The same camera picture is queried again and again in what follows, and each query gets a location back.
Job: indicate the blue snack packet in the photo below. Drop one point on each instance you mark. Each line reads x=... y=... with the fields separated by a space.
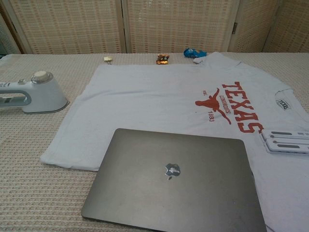
x=192 y=52

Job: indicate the grey closed laptop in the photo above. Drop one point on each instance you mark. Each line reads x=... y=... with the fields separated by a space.
x=144 y=181

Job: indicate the white garment steamer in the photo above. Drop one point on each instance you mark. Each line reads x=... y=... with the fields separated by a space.
x=44 y=94

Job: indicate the white folding laptop stand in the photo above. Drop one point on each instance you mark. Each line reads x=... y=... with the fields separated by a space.
x=285 y=145

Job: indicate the woven beige folding screen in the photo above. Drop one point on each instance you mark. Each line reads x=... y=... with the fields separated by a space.
x=72 y=24

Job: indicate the beige woven tablecloth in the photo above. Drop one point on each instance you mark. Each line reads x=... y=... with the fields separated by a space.
x=36 y=157

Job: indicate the orange brown snack packet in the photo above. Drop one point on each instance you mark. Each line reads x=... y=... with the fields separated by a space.
x=163 y=59

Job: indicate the beige binder clip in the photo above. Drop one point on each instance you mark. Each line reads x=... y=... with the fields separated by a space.
x=108 y=59

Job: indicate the white Texas Longhorns t-shirt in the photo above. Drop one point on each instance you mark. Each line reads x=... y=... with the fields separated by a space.
x=144 y=96

